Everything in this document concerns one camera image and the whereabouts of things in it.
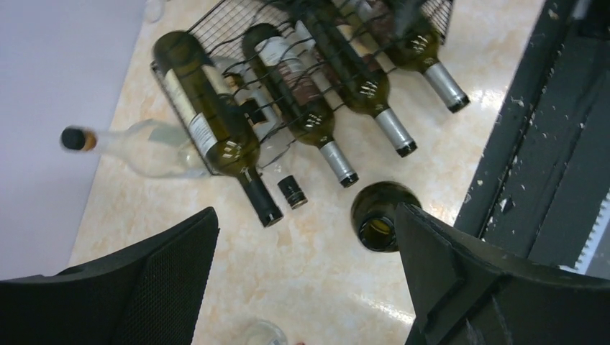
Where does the dark bottle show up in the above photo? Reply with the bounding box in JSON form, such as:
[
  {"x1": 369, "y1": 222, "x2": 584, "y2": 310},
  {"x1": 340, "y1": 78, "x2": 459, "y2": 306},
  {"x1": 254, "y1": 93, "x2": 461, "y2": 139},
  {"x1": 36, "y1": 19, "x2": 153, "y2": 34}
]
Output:
[{"x1": 152, "y1": 30, "x2": 283, "y2": 227}]

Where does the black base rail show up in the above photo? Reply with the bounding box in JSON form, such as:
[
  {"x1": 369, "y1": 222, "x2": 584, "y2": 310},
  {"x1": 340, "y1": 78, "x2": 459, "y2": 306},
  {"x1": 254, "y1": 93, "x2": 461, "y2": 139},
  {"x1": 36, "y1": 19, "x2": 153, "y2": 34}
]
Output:
[{"x1": 455, "y1": 1, "x2": 609, "y2": 279}]

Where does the black wire wine rack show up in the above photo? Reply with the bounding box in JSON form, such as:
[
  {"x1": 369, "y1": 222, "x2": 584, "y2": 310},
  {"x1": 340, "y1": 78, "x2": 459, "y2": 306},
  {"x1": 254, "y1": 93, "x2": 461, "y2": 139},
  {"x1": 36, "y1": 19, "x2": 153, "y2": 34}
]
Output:
[{"x1": 150, "y1": 1, "x2": 453, "y2": 177}]

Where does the clear round bottle left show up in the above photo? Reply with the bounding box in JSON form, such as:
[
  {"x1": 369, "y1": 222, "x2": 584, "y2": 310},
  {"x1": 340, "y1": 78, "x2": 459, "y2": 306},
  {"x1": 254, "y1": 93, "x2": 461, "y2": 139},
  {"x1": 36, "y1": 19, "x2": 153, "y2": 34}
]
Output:
[{"x1": 232, "y1": 320, "x2": 288, "y2": 345}]

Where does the square clear liquor bottle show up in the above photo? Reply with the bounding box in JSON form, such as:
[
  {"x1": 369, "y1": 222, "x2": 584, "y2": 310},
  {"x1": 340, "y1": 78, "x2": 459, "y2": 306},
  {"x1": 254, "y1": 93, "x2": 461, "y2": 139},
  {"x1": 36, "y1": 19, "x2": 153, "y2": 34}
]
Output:
[{"x1": 209, "y1": 55, "x2": 294, "y2": 173}]

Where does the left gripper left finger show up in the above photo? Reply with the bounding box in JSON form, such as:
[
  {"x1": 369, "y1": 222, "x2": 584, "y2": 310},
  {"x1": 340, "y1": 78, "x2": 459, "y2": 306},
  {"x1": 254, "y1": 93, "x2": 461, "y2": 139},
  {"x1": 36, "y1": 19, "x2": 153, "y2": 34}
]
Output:
[{"x1": 1, "y1": 207, "x2": 219, "y2": 344}]

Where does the green wine bottle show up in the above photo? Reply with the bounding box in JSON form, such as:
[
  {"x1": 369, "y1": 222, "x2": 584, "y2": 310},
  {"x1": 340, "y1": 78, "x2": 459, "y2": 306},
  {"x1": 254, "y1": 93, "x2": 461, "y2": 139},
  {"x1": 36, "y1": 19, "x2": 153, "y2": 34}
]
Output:
[
  {"x1": 354, "y1": 1, "x2": 470, "y2": 113},
  {"x1": 291, "y1": 1, "x2": 417, "y2": 157},
  {"x1": 242, "y1": 23, "x2": 358, "y2": 188},
  {"x1": 350, "y1": 181, "x2": 422, "y2": 253}
]

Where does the green wine bottle back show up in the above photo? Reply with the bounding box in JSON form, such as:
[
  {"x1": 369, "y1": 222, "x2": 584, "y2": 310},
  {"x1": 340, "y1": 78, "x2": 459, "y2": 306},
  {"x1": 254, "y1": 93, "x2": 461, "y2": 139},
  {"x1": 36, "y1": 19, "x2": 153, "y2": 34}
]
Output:
[{"x1": 354, "y1": 1, "x2": 470, "y2": 113}]

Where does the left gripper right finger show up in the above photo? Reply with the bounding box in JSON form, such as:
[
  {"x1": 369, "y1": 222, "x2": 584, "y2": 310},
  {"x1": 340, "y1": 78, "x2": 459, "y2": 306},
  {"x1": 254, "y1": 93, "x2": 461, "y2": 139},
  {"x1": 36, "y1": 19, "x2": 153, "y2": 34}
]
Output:
[{"x1": 396, "y1": 203, "x2": 609, "y2": 344}]

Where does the green wine bottle front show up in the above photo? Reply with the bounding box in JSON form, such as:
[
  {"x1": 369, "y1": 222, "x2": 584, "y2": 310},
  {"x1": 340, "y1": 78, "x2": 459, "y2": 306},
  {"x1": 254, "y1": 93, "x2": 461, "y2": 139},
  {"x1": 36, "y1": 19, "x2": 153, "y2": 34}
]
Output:
[{"x1": 242, "y1": 23, "x2": 358, "y2": 188}]

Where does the clear tall glass bottle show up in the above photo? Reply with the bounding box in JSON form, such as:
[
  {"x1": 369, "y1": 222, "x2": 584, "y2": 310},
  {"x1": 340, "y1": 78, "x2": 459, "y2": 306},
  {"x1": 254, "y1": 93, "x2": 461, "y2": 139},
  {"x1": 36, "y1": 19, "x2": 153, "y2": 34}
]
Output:
[{"x1": 60, "y1": 119, "x2": 211, "y2": 179}]

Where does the black bottle cap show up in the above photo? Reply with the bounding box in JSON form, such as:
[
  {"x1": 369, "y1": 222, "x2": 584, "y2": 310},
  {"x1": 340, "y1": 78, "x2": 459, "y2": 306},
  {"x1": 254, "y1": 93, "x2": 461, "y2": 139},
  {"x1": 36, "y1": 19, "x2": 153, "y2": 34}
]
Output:
[{"x1": 277, "y1": 175, "x2": 308, "y2": 209}]

